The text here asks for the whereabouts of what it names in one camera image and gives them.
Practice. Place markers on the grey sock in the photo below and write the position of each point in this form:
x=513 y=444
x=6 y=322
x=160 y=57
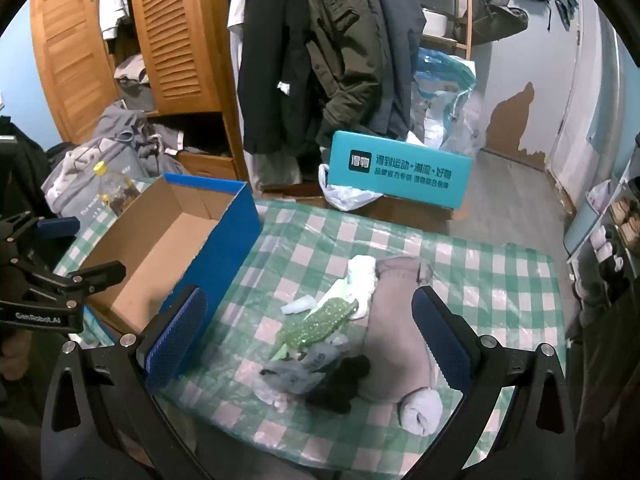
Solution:
x=422 y=410

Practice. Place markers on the black hanging coat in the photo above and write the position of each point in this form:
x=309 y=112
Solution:
x=275 y=60

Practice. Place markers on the clear blue printed plastic bag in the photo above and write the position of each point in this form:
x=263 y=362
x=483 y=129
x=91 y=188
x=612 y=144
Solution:
x=445 y=90

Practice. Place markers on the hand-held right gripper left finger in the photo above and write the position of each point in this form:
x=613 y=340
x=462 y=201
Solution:
x=175 y=340

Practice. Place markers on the teal printed box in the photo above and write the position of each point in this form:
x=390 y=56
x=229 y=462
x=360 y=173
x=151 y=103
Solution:
x=400 y=170

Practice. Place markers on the dark grey hanging jacket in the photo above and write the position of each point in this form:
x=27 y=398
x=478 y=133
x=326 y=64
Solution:
x=395 y=35

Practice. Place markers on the black sock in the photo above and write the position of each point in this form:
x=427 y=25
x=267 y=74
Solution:
x=345 y=380

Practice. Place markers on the olive hanging jacket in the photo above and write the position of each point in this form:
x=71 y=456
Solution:
x=340 y=50

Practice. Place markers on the white long garment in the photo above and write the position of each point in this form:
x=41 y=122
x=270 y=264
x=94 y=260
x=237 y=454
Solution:
x=275 y=170

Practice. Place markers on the white plastic bag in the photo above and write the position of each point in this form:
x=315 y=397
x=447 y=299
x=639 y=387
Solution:
x=345 y=195

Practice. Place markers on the yellow capped plastic bottle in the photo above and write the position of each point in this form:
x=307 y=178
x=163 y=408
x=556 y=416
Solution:
x=117 y=190

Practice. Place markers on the white crumpled cloth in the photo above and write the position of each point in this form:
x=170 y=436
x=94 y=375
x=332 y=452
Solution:
x=362 y=272

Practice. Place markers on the wooden louvred wardrobe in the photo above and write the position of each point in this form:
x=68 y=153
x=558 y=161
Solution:
x=175 y=35

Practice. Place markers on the grey fleece garment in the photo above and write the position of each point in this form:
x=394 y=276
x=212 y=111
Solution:
x=395 y=330

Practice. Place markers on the wooden shelf rack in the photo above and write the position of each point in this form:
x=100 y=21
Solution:
x=462 y=5

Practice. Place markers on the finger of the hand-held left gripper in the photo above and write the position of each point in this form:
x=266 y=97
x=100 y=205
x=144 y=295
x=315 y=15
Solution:
x=100 y=272
x=55 y=227

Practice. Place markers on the grey hoodie pile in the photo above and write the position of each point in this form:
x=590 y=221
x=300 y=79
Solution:
x=100 y=150

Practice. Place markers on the olive hanging bag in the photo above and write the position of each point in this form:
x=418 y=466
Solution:
x=500 y=10

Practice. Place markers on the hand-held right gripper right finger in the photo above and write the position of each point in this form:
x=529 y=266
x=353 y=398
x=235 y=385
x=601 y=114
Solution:
x=445 y=340

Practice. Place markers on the green checked tablecloth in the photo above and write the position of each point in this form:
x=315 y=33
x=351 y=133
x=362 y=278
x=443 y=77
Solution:
x=310 y=240

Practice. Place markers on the green glitter sock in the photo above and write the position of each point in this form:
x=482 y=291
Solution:
x=315 y=327

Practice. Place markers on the light green cloth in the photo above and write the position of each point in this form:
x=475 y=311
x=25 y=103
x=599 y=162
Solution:
x=337 y=290

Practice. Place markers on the grey plastic bag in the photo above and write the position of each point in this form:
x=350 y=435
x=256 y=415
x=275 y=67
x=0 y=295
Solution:
x=295 y=370

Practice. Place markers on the shoe rack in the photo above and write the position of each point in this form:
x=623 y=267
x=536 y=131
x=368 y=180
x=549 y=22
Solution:
x=610 y=240

